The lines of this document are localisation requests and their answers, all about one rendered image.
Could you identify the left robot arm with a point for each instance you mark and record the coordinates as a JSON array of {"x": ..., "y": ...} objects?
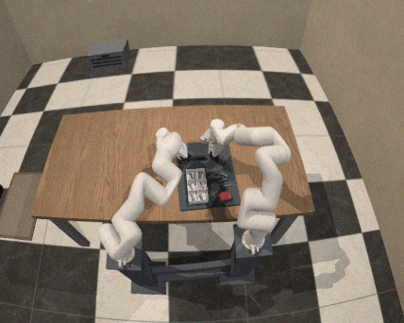
[{"x": 123, "y": 225}]

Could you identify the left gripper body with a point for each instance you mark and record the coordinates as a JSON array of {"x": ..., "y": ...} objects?
[{"x": 182, "y": 152}]

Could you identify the red rectangular block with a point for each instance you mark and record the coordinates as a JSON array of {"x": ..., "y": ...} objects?
[{"x": 225, "y": 196}]

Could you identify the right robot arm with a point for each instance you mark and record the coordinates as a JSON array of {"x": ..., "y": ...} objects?
[{"x": 255, "y": 200}]

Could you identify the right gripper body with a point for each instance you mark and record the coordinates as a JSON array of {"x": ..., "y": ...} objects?
[{"x": 215, "y": 149}]

